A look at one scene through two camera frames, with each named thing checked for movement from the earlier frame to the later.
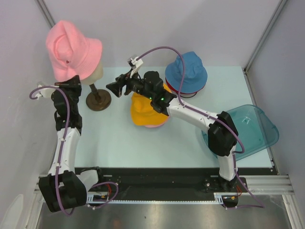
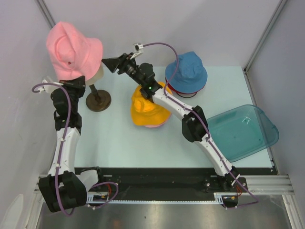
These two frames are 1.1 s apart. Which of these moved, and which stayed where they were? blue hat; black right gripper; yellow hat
Moved: black right gripper
Stayed: blue hat; yellow hat
